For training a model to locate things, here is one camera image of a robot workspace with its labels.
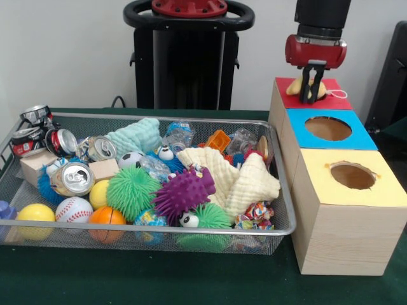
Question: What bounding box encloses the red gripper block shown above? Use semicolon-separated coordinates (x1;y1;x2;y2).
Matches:
284;34;348;104

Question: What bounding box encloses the yellow duck plush toy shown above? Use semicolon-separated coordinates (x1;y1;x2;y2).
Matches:
286;77;349;101

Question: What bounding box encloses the cream muslin cloth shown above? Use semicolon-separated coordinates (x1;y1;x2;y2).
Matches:
176;147;280;218

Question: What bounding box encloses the green spiky ball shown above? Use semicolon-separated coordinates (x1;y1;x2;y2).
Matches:
177;203;233;251
106;166;162;222

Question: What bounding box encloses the shallow clear mesh bin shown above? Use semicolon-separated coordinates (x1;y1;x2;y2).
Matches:
0;111;298;255

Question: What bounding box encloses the wooden box with three holes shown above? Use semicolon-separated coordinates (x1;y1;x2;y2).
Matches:
269;78;407;276

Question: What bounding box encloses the black chair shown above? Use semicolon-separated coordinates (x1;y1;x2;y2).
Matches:
366;21;407;137

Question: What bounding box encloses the purple spiky ball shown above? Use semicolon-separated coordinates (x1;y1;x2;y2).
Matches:
153;166;217;226

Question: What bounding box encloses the mint green cloth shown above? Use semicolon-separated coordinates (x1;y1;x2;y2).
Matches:
104;118;163;158

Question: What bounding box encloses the yellow tennis ball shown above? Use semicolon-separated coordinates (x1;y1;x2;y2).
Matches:
89;180;110;210

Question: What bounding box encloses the orange basketball toy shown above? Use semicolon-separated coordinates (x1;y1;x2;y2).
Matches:
88;207;127;245

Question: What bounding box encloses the crushed silver can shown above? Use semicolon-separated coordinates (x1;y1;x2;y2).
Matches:
50;161;96;197

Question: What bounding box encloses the white baseball toy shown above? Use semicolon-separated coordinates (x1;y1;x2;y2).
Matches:
55;197;94;224

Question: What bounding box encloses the smooth yellow ball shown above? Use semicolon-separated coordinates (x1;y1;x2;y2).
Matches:
16;203;57;241

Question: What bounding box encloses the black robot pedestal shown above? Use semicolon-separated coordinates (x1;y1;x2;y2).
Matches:
124;0;255;110

